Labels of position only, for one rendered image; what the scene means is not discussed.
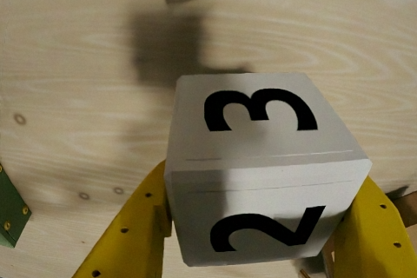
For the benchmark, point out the brown cardboard box with flaps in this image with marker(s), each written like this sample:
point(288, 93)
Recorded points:
point(407, 207)

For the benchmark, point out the white cube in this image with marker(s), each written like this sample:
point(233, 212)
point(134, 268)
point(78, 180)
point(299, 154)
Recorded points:
point(259, 168)

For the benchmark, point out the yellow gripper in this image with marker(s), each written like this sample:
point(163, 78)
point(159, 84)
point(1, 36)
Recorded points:
point(370, 241)

